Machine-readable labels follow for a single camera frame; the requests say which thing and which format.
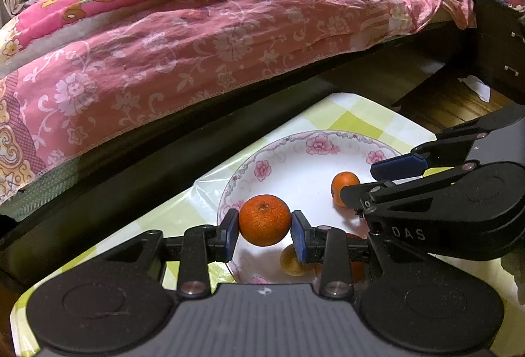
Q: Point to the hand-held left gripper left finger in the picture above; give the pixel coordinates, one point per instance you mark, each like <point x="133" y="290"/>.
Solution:
<point x="229" y="236"/>

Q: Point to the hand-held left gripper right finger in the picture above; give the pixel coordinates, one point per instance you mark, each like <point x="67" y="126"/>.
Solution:
<point x="300" y="240"/>

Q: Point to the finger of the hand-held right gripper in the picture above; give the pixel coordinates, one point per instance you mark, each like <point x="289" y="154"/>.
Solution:
<point x="410" y="191"/>
<point x="396" y="168"/>

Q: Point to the beige longan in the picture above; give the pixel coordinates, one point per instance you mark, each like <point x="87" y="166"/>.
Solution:
<point x="289" y="265"/>

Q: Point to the orange mandarin with stem dot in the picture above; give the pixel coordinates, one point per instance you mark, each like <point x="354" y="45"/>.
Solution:
<point x="264" y="221"/>

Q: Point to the small orange mandarin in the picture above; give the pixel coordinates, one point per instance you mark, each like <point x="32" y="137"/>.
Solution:
<point x="342" y="180"/>

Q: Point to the white floral-rimmed plate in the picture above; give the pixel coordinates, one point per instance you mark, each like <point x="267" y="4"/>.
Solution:
<point x="303" y="176"/>

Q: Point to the yellow checked tablecloth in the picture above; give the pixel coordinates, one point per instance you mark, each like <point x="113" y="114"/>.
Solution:
<point x="361" y="115"/>

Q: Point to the white paper scrap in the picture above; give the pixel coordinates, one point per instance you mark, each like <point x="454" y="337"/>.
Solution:
<point x="475" y="87"/>

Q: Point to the dark nightstand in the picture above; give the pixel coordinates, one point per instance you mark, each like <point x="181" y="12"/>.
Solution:
<point x="500" y="41"/>

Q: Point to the bed with pink bedding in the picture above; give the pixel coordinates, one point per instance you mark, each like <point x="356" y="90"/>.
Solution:
<point x="184" y="62"/>

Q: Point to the dark bed frame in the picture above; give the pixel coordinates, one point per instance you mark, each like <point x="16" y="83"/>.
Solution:
<point x="164" y="160"/>

